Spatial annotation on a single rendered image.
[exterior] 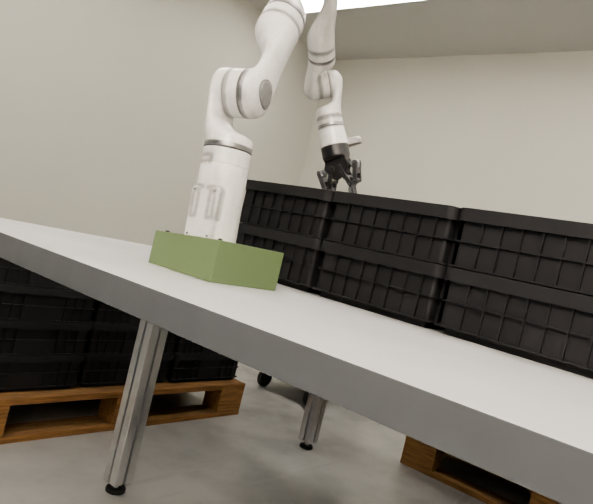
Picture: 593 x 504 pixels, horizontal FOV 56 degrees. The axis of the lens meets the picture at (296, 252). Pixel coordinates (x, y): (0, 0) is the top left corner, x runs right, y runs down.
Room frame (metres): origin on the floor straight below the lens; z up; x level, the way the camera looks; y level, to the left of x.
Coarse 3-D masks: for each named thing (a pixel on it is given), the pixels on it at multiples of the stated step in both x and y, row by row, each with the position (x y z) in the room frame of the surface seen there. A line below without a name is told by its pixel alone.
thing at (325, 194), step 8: (248, 184) 1.39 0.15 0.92; (256, 184) 1.37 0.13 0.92; (264, 184) 1.35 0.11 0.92; (272, 184) 1.33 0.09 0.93; (280, 184) 1.31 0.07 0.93; (272, 192) 1.32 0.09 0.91; (280, 192) 1.31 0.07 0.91; (288, 192) 1.29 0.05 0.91; (296, 192) 1.27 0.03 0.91; (304, 192) 1.26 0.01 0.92; (312, 192) 1.24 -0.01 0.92; (320, 192) 1.22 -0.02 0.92; (328, 192) 1.21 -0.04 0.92; (328, 200) 1.21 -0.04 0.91
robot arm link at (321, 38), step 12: (324, 0) 1.28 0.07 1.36; (336, 0) 1.30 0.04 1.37; (324, 12) 1.30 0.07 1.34; (336, 12) 1.33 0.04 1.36; (312, 24) 1.36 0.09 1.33; (324, 24) 1.32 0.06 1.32; (312, 36) 1.36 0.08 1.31; (324, 36) 1.35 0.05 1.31; (312, 48) 1.39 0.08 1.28; (324, 48) 1.38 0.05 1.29; (312, 60) 1.42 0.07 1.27; (324, 60) 1.41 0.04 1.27
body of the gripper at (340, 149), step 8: (336, 144) 1.47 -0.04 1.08; (344, 144) 1.47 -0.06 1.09; (328, 152) 1.47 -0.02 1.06; (336, 152) 1.46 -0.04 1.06; (344, 152) 1.47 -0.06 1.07; (328, 160) 1.50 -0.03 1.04; (336, 160) 1.49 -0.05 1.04; (344, 160) 1.47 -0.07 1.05; (336, 168) 1.49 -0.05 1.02; (344, 168) 1.48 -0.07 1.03; (336, 176) 1.50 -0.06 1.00
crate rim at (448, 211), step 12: (336, 192) 1.19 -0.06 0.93; (348, 192) 1.17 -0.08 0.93; (360, 204) 1.15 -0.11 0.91; (372, 204) 1.13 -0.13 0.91; (384, 204) 1.11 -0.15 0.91; (396, 204) 1.09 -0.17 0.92; (408, 204) 1.07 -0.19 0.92; (420, 204) 1.05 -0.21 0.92; (432, 204) 1.04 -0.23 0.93; (444, 216) 1.02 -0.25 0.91; (456, 216) 1.01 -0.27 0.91
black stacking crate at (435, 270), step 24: (336, 264) 1.17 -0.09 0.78; (360, 264) 1.14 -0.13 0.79; (384, 264) 1.09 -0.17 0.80; (408, 264) 1.05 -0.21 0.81; (432, 264) 1.02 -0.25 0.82; (312, 288) 1.20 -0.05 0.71; (336, 288) 1.17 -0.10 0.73; (360, 288) 1.13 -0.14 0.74; (384, 288) 1.09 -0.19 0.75; (408, 288) 1.06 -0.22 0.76; (432, 288) 1.02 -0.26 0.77; (384, 312) 1.09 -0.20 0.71; (408, 312) 1.05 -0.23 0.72; (432, 312) 1.03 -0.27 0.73
